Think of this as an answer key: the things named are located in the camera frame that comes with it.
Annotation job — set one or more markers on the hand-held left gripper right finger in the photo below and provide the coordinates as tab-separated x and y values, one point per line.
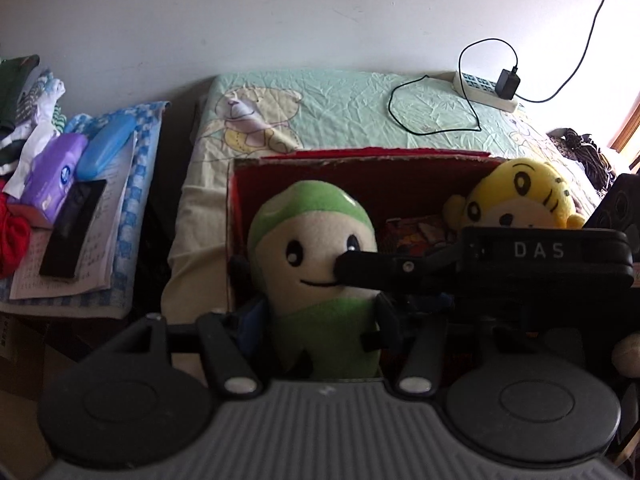
387	325

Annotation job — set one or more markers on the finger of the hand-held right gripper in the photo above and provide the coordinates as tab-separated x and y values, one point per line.
365	270

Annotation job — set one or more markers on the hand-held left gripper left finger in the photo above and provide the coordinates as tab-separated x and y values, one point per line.
252	325

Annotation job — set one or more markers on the green plush toy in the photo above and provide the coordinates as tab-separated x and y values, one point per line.
310	230

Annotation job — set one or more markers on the yellow tiger plush toy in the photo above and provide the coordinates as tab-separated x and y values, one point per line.
520	195

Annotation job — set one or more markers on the red cardboard box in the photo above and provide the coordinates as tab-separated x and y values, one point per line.
350	180

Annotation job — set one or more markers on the patterned red packet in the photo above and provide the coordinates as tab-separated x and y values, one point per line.
417	232

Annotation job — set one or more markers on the green printed bed sheet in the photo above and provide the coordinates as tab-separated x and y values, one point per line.
350	105

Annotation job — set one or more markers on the white paper sheets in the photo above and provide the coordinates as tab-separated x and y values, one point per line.
107	240

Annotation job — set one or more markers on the black charger adapter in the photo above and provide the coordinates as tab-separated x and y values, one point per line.
508	84

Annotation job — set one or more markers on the white power strip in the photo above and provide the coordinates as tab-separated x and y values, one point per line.
477	87

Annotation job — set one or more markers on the black remote control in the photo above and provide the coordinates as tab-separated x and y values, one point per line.
72	230

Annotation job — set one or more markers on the brown cardboard box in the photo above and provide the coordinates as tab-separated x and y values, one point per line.
25	360

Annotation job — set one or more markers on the blue glasses case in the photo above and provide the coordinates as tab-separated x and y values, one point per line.
107	145

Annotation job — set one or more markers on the purple tissue pack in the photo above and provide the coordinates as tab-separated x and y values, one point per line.
55	175

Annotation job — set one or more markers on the red cloth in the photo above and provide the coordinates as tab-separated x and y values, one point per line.
12	240

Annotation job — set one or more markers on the striped folded clothes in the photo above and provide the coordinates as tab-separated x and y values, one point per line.
42	105

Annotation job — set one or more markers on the dark green garment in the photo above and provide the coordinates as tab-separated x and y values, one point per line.
15	80

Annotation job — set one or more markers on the wooden frame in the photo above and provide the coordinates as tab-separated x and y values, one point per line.
627	135

